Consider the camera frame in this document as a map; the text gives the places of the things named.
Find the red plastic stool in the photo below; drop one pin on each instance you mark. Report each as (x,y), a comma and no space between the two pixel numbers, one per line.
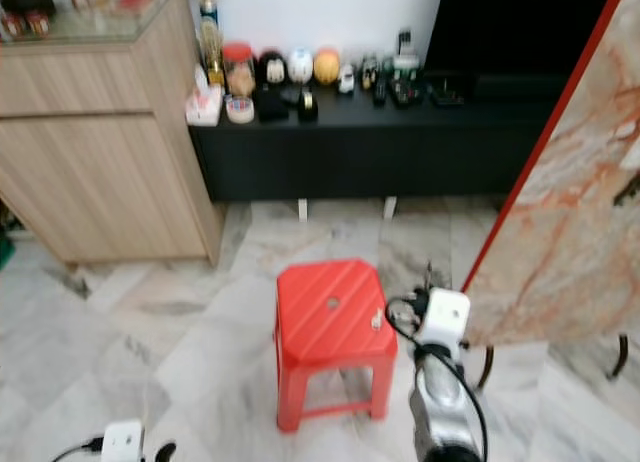
(325,332)

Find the pink tissue pack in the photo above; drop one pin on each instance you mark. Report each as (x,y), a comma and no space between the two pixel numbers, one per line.
(205,104)

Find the black low console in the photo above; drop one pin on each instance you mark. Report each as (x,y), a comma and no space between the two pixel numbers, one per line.
(360,152)

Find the orange ball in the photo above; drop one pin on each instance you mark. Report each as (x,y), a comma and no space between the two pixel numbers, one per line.
(327,67)

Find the small red jar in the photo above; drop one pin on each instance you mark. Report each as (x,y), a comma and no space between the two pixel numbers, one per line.
(15,25)
(40,23)

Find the white and blue ball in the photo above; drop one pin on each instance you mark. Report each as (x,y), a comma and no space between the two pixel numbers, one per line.
(300,66)

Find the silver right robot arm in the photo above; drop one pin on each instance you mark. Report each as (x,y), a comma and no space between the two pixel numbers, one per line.
(442,407)

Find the black board stand leg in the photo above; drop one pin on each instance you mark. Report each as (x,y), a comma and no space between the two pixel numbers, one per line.
(486,370)
(623,360)

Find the black figure with white face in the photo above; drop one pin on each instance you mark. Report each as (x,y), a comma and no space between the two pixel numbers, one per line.
(272,69)

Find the white hook plate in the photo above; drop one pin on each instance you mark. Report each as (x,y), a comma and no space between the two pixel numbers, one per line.
(631,132)

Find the white toy car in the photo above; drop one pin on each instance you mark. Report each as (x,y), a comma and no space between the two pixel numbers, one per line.
(347,78)

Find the green plastic basin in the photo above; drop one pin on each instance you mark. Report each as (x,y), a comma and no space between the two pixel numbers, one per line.
(5,250)

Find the dark toy figure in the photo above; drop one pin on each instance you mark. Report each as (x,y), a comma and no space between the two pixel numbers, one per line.
(374,80)

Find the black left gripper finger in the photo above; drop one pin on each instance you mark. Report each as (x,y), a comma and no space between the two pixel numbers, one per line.
(67,452)

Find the marble pattern board red edge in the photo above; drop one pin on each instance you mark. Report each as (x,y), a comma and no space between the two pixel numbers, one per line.
(560,232)

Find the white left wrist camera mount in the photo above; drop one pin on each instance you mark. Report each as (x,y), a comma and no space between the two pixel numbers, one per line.
(122,442)

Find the small silver key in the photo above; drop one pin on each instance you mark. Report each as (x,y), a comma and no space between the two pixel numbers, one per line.
(377,319)

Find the jar with red lid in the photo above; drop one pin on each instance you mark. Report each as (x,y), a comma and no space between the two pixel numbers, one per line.
(239,74)

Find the gold trophy with blue ball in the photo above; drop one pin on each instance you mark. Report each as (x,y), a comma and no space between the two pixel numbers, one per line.
(211,42)

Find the light wooden cabinet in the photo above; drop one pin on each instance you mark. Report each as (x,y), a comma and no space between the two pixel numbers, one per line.
(100,162)

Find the dark hanging key bunch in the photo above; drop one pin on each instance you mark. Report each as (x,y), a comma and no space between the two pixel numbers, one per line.
(628,190)

